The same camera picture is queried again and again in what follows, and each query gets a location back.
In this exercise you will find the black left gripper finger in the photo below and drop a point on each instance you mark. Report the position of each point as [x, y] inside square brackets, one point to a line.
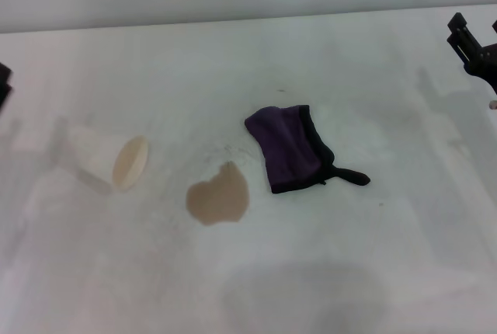
[4, 85]

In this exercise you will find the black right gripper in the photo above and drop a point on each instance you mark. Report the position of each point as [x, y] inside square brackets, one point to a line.
[490, 64]

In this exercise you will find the white paper cup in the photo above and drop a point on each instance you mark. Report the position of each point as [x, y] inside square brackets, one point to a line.
[93, 151]

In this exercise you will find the purple rag with black trim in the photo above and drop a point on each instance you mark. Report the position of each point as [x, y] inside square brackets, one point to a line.
[287, 143]

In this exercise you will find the brown water stain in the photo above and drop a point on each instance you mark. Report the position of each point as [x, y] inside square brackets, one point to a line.
[217, 198]

